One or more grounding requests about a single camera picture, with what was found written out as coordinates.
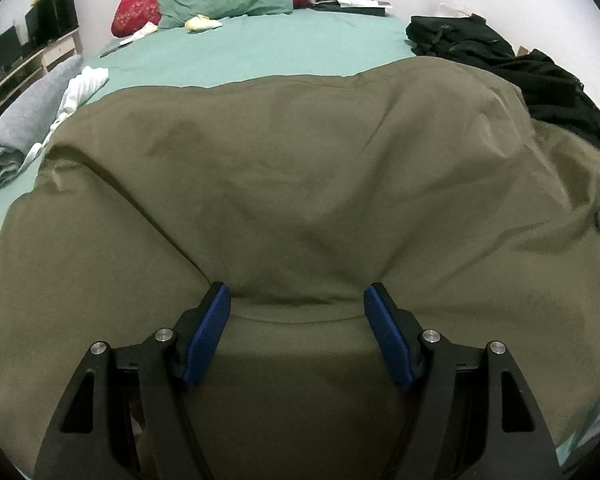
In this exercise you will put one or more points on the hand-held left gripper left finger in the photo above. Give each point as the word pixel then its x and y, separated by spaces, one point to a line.
pixel 205 340

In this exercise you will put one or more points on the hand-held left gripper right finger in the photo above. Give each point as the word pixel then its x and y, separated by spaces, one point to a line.
pixel 387 337

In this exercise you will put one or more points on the olive green jacket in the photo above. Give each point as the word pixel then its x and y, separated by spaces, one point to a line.
pixel 300 175

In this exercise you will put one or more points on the black clothes pile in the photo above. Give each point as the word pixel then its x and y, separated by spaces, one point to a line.
pixel 530 70

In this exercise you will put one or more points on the grey folded clothes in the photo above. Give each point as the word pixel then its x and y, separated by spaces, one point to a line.
pixel 25 120

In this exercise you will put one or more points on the white garment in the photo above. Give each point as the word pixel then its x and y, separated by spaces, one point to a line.
pixel 82 85

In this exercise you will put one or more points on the bed with green sheet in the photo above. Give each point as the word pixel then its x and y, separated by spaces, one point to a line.
pixel 260 47

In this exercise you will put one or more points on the black smartphone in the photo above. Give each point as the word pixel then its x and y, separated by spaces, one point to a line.
pixel 114 48

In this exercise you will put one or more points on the yellow cloth item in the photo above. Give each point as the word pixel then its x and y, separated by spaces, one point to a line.
pixel 202 22

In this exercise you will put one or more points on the beige computer desk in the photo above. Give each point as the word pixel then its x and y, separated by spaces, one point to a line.
pixel 30 67

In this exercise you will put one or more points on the black monitor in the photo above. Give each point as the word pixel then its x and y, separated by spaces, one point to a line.
pixel 2 47

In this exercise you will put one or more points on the black computer tower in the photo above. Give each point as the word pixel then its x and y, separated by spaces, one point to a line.
pixel 52 12

